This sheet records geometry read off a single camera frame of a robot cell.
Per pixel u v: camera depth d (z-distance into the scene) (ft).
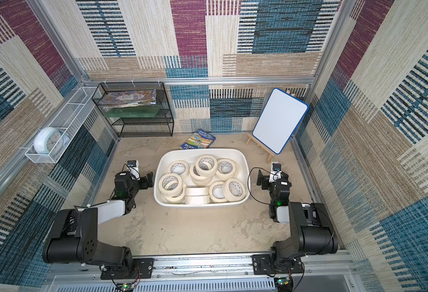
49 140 2.12
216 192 3.06
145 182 2.78
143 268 2.40
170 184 3.08
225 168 3.35
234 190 3.08
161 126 3.92
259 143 3.45
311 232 1.47
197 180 3.06
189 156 3.35
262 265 2.39
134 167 2.62
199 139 3.77
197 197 2.71
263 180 2.72
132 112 3.08
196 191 2.91
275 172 2.50
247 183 2.96
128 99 2.73
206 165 3.17
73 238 1.44
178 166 3.41
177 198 2.93
